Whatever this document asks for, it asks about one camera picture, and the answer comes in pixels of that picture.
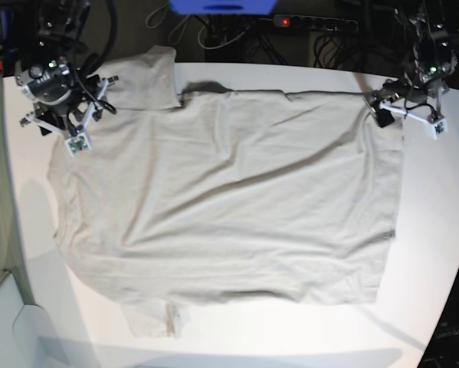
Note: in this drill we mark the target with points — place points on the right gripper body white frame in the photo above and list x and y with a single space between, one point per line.
81 103

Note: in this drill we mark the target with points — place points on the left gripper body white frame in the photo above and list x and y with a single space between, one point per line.
406 100

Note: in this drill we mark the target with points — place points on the grey t-shirt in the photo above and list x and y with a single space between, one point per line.
213 197

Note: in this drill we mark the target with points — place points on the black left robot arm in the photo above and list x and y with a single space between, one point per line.
430 56

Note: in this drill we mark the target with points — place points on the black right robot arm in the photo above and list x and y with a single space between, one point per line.
49 57

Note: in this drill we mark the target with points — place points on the blue box at top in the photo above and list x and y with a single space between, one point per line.
222 7

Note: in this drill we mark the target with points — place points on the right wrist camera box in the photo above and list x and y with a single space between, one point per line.
78 143

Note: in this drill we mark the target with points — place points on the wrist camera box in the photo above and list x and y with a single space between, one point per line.
435 128
78 143

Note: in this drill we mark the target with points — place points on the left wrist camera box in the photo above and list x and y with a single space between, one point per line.
435 128

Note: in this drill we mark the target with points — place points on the black power strip red switch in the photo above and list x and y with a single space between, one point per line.
312 23

